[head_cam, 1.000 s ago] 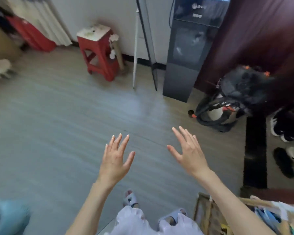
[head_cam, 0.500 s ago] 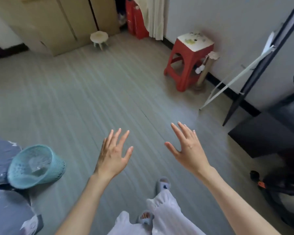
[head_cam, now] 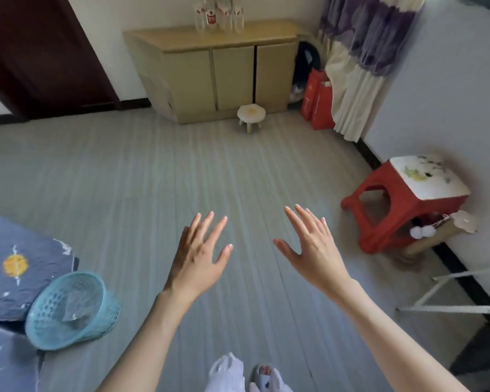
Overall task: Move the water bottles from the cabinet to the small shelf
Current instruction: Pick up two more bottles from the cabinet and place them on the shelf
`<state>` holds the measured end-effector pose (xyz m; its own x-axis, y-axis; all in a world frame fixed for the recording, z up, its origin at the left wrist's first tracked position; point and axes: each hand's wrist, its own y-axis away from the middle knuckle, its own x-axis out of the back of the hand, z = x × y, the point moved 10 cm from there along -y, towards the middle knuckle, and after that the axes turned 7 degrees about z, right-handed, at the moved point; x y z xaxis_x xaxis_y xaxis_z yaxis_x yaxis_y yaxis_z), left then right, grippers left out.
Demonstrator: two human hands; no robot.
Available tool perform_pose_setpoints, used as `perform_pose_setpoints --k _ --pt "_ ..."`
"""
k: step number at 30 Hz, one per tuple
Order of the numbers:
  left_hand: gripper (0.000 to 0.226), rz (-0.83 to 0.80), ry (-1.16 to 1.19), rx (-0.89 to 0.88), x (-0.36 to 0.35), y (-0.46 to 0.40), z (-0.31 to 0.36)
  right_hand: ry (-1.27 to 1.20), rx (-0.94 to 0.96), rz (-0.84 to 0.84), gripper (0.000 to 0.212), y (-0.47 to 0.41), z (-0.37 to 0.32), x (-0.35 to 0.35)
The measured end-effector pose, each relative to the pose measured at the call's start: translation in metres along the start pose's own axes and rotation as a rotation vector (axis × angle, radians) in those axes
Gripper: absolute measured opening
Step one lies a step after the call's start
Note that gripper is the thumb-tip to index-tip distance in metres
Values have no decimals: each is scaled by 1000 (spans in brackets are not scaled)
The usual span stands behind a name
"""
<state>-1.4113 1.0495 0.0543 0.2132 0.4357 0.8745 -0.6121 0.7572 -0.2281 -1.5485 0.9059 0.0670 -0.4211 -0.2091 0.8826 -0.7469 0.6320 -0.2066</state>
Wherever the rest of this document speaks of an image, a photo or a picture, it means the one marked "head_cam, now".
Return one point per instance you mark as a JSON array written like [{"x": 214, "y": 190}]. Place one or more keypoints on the person's left hand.
[{"x": 192, "y": 265}]

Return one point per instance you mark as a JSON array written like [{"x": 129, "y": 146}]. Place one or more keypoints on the person's right hand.
[{"x": 316, "y": 257}]

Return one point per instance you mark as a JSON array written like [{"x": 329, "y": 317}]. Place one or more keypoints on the person's left thumb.
[{"x": 223, "y": 255}]

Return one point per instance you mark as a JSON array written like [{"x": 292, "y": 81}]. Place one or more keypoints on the person's left middle finger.
[{"x": 205, "y": 226}]

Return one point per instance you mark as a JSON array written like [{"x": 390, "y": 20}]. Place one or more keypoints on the person's right little finger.
[{"x": 326, "y": 228}]

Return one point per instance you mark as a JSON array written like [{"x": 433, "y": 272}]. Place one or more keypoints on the person's left little finger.
[{"x": 183, "y": 238}]

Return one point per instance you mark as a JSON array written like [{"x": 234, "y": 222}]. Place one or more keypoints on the person's right thumb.
[{"x": 286, "y": 249}]

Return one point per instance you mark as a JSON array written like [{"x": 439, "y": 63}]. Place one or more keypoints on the person's right middle finger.
[{"x": 306, "y": 220}]

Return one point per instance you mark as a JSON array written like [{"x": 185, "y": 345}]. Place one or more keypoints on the person's right forearm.
[{"x": 392, "y": 342}]

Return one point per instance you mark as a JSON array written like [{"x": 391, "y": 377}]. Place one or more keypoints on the person's left forearm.
[{"x": 147, "y": 347}]

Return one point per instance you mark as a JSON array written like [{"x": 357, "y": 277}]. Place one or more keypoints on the red plastic stool white top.
[{"x": 396, "y": 204}]

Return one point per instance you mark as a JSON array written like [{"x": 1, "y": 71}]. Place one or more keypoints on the white pompom toy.
[{"x": 422, "y": 232}]

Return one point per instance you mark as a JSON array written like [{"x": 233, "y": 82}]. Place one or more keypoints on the red paper bag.
[
  {"x": 312, "y": 89},
  {"x": 323, "y": 108}
]

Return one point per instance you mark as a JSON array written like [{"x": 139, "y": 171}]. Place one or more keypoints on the small round beige stool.
[{"x": 251, "y": 114}]

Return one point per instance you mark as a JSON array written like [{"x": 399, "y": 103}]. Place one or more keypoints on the clear plastic wrapper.
[{"x": 76, "y": 308}]

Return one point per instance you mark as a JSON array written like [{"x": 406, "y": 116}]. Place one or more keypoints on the grey slipper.
[{"x": 265, "y": 377}]

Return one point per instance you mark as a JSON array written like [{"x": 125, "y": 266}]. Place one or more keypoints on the light blue plastic basket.
[{"x": 65, "y": 318}]

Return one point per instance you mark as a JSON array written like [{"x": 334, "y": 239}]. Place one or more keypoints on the white metal drying rack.
[{"x": 453, "y": 309}]

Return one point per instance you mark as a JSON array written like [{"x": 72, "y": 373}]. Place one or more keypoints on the light wooden cabinet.
[{"x": 196, "y": 73}]

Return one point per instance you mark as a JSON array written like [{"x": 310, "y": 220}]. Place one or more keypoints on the black bag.
[{"x": 306, "y": 61}]

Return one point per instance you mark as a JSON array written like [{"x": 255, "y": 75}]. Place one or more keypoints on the dark blue planet print blanket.
[{"x": 20, "y": 273}]

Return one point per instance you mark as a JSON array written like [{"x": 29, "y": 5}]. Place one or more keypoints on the purple and cream curtain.
[{"x": 363, "y": 44}]

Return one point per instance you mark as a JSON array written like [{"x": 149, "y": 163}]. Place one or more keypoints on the dark brown door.
[{"x": 45, "y": 57}]

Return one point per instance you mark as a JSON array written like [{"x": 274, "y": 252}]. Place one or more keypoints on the beige cat scratching post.
[{"x": 437, "y": 236}]

